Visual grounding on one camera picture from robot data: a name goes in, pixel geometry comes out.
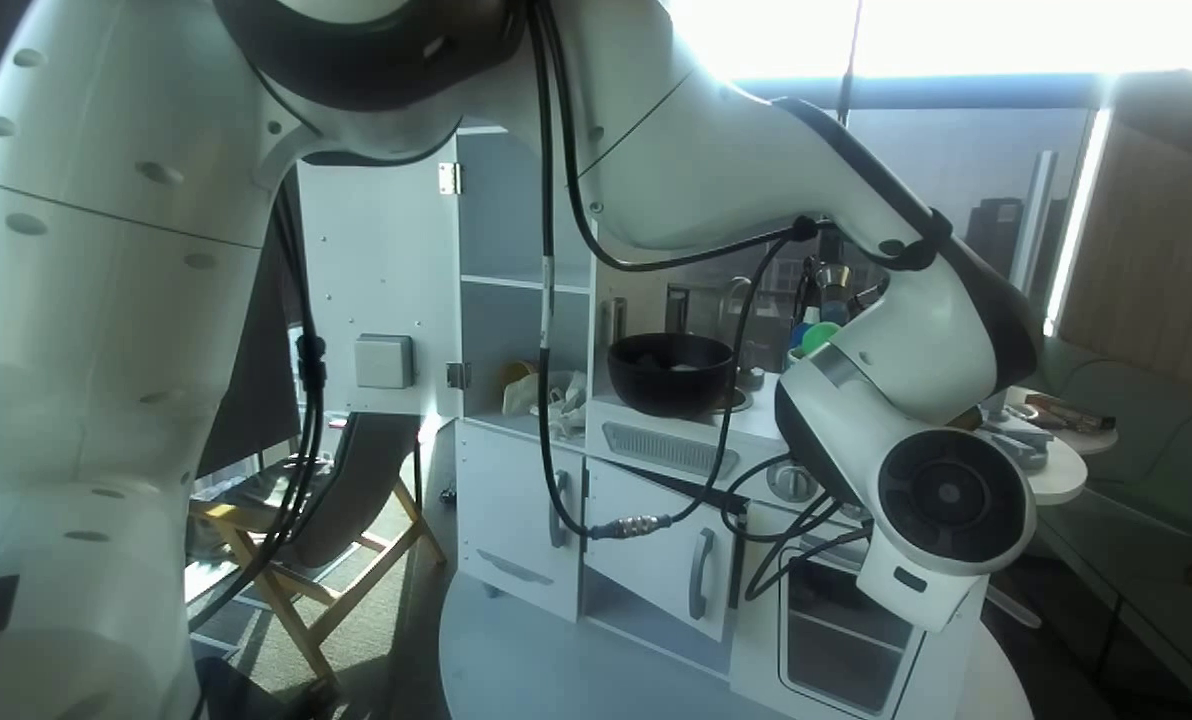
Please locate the small white cupboard door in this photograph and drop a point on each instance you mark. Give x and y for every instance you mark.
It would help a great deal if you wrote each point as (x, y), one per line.
(648, 560)

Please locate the black monitor screen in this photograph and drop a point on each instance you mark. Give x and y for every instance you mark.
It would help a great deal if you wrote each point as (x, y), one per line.
(259, 403)

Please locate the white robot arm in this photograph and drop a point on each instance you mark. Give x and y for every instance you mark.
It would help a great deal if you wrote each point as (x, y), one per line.
(89, 265)

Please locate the tall white cupboard door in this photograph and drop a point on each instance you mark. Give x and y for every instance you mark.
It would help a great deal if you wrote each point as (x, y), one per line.
(369, 265)

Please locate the round grey stove knob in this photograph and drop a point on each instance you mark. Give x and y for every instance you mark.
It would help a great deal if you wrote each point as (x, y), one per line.
(794, 482)

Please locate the small round side table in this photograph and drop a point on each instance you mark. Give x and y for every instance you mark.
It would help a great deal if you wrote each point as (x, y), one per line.
(1060, 465)

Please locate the wooden folding chair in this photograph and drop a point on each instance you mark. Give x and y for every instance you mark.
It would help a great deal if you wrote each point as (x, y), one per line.
(356, 485)

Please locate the cream toy kitchenware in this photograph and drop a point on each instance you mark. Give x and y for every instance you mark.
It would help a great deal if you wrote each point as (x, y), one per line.
(541, 396)

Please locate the white toy kitchen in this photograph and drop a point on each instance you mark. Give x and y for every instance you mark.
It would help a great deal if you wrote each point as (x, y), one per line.
(517, 506)

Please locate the metal pole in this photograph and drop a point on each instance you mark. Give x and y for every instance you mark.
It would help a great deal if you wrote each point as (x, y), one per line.
(1037, 212)

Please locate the small green bottle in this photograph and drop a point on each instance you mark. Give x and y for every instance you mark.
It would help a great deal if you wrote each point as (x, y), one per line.
(817, 328)

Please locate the black frying pan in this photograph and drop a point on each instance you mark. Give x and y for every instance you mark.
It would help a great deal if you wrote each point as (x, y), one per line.
(671, 364)

